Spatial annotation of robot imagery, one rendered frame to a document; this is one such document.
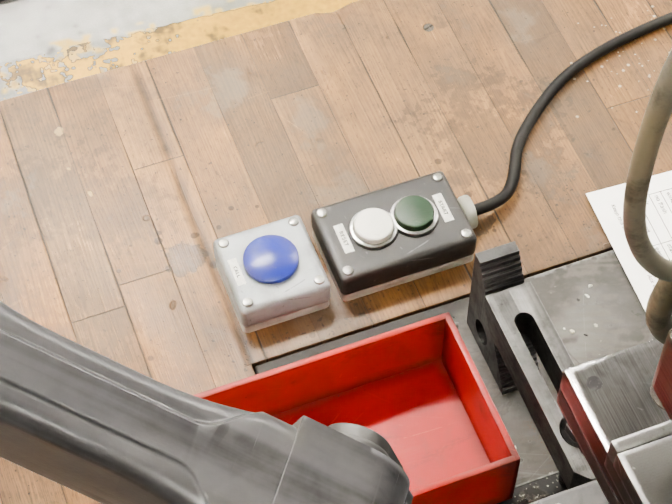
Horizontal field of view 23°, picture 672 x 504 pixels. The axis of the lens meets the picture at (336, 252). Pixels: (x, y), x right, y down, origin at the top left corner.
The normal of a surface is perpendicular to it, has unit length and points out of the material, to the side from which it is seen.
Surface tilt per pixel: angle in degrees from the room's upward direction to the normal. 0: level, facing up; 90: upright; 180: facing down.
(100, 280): 0
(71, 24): 0
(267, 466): 23
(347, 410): 0
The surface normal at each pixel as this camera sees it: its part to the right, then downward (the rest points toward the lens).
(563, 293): 0.00, -0.55
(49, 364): 0.38, -0.41
